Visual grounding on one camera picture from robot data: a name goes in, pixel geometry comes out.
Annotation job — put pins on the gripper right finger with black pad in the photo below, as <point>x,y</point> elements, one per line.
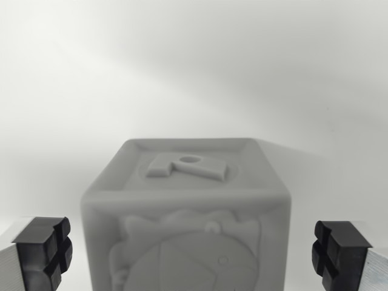
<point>348,257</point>

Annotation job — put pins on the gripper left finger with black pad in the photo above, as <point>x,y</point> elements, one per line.
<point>33,257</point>

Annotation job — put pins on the grey embossed rubber cube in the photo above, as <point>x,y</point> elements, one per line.
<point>188,230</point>

